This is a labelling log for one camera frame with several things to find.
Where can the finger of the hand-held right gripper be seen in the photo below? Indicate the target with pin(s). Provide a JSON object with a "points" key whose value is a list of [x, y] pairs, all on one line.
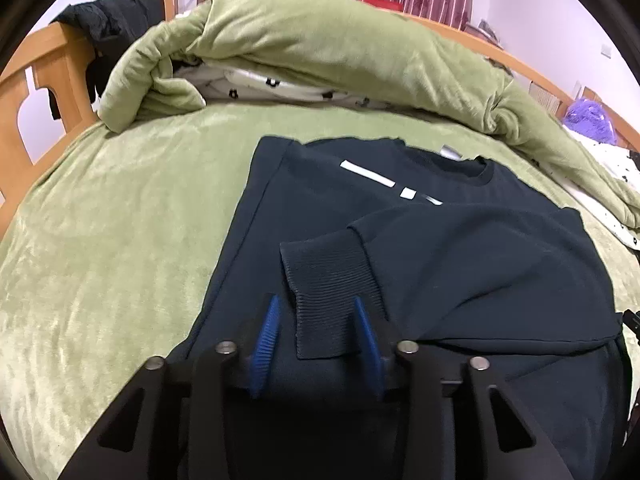
{"points": [[632, 325]]}

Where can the red chair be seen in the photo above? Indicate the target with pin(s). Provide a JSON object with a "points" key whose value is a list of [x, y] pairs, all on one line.
{"points": [[380, 1]]}

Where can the purple plush toy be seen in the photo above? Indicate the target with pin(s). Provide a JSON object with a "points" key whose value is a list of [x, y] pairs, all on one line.
{"points": [[590, 120]]}

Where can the wooden bed frame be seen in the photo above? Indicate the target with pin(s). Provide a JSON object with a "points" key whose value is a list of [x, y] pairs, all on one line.
{"points": [[55, 75]]}

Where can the pile of boxes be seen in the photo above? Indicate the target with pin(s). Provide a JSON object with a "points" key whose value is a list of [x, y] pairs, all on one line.
{"points": [[482, 30]]}

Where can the white wall switch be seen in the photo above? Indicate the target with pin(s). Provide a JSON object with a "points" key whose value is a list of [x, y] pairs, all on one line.
{"points": [[607, 50]]}

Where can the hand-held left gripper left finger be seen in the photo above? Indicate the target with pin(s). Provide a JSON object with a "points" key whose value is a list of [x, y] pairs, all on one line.
{"points": [[265, 350]]}

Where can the green plush bed sheet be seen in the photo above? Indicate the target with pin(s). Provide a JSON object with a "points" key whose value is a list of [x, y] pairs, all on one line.
{"points": [[100, 260]]}

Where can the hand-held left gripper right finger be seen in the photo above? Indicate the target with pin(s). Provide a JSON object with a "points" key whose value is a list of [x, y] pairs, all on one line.
{"points": [[370, 350]]}

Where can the black sweatshirt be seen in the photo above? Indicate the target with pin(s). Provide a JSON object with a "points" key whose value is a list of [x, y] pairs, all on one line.
{"points": [[450, 260]]}

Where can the black jacket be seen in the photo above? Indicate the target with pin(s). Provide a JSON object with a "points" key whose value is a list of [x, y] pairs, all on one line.
{"points": [[115, 15]]}

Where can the green quilt with floral lining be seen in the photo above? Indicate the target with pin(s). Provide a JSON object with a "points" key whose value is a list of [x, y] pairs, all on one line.
{"points": [[325, 50]]}

